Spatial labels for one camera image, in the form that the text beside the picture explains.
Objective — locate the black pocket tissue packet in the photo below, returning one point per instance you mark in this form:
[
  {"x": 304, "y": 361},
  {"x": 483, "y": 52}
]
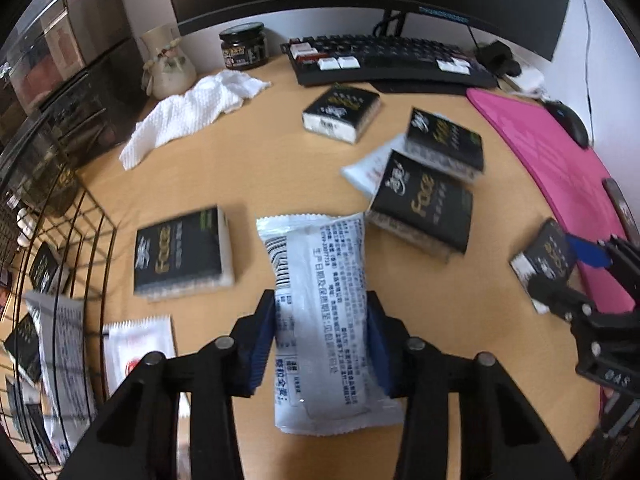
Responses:
[
  {"x": 545, "y": 255},
  {"x": 442, "y": 142},
  {"x": 182, "y": 260},
  {"x": 342, "y": 112},
  {"x": 422, "y": 210}
]

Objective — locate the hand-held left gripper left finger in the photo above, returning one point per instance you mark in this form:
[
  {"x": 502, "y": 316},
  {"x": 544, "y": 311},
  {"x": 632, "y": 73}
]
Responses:
[{"x": 262, "y": 345}]

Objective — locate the white crumpled cloth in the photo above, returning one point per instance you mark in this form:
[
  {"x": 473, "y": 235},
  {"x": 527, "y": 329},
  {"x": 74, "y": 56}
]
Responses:
[{"x": 185, "y": 110}]

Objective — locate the pink mouse pad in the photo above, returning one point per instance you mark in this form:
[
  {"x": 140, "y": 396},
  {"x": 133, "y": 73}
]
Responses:
[{"x": 550, "y": 170}]

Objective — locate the smoky flip-lid storage box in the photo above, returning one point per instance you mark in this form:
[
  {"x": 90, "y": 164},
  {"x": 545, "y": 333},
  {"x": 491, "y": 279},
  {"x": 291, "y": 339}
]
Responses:
[{"x": 65, "y": 35}]

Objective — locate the black computer mouse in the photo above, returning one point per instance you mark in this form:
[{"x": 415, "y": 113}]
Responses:
[{"x": 567, "y": 122}]

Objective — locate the wooden desktop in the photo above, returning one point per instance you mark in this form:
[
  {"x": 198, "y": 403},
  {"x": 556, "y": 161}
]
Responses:
[{"x": 280, "y": 185}]

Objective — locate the clear plastic container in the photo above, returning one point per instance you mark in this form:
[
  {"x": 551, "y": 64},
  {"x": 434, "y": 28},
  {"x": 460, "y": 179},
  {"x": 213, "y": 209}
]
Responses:
[{"x": 45, "y": 180}]

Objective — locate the black power adapter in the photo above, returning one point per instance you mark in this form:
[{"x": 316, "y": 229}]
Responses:
[{"x": 497, "y": 56}]

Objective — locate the white red-logo sachet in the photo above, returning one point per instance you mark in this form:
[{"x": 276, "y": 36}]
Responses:
[{"x": 137, "y": 350}]

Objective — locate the black glass jar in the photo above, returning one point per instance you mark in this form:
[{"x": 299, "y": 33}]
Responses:
[{"x": 243, "y": 46}]

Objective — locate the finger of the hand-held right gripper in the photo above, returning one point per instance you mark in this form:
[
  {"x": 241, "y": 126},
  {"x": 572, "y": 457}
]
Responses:
[
  {"x": 590, "y": 252},
  {"x": 562, "y": 302}
]

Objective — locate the black mechanical keyboard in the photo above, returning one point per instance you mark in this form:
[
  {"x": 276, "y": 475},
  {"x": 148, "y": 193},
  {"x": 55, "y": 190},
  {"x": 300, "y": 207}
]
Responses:
[{"x": 390, "y": 60}]

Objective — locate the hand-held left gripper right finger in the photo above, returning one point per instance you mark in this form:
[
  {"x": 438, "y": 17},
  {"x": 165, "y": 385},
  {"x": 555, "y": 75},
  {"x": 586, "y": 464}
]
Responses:
[{"x": 380, "y": 350}]

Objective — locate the smoky drawer storage box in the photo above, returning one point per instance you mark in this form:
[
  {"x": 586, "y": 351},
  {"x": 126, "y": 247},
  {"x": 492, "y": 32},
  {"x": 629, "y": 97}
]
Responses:
[{"x": 90, "y": 115}]

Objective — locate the cream ceramic vase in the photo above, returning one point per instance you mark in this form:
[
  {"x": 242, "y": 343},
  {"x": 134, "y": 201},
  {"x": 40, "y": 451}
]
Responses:
[{"x": 167, "y": 67}]

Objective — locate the small white bottle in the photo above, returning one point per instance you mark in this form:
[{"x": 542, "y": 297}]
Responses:
[{"x": 22, "y": 225}]

